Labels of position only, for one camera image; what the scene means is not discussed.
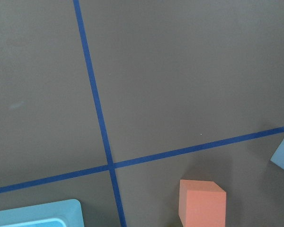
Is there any orange foam block left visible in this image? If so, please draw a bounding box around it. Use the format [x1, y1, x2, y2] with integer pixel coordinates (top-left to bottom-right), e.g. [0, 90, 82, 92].
[178, 180, 227, 227]

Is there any cyan plastic bin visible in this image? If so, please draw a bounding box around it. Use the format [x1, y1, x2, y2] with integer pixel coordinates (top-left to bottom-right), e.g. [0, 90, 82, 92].
[0, 199, 84, 227]

